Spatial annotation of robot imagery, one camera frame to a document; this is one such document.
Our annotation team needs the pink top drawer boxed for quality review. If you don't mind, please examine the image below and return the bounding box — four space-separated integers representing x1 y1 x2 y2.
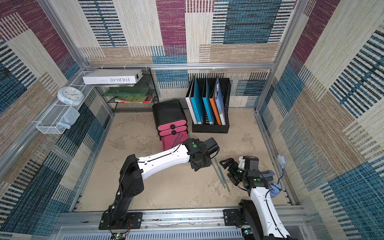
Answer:
157 120 187 131

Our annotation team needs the black drawer cabinet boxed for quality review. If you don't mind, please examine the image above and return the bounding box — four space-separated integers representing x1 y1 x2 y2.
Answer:
152 100 188 128

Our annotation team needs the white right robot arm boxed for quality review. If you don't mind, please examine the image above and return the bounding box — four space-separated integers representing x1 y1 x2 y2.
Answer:
220 156 292 240

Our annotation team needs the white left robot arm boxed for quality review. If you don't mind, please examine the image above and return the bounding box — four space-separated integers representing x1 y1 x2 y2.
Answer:
99 138 220 231

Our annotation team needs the teal folder left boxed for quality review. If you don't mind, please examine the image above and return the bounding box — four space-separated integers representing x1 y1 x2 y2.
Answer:
190 78 205 125

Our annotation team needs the teal folder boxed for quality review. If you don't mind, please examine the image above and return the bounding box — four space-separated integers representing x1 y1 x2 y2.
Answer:
190 78 205 125
203 79 215 125

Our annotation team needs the teal folder right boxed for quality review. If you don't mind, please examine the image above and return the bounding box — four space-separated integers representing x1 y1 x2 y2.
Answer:
203 79 215 125

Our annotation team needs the orange folder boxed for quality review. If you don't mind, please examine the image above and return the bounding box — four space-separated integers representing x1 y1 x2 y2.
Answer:
210 90 222 125

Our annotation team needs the white binder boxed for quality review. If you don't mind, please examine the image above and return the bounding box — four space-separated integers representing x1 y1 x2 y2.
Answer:
186 81 198 125

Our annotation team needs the black mesh file holder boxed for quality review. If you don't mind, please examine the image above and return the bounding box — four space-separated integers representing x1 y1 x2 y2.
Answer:
185 77 231 134

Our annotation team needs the red book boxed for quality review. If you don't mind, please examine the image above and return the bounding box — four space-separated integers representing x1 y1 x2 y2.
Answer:
115 95 153 104

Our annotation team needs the green book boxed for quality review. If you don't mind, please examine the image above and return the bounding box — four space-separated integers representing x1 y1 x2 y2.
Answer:
104 87 150 97

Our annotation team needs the white folio box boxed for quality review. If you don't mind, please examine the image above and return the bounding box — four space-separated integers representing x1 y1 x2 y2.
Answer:
83 69 143 85

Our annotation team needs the light blue cloth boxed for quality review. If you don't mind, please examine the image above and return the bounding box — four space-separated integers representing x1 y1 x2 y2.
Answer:
57 107 80 130

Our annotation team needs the white round clock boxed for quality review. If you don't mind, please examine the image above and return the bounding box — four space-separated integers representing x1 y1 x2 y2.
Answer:
57 87 85 107

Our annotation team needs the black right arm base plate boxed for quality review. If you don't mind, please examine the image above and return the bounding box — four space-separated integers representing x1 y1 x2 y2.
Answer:
223 209 243 228

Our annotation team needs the black mesh wire shelf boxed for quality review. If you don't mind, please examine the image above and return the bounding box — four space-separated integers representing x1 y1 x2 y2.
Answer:
95 68 160 115

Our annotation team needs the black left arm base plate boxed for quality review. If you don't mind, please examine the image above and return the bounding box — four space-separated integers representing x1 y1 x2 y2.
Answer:
98 211 143 230

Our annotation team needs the white wire basket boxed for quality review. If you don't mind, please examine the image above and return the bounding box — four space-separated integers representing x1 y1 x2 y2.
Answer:
36 84 93 135

